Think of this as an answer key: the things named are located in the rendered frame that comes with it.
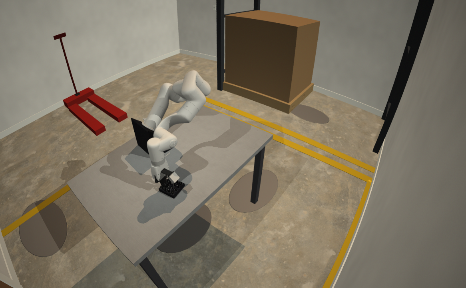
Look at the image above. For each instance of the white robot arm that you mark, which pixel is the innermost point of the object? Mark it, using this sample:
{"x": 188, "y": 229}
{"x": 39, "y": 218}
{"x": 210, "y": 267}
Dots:
{"x": 191, "y": 89}

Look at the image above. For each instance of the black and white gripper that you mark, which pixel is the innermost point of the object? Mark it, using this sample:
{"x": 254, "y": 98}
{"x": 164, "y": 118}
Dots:
{"x": 157, "y": 175}

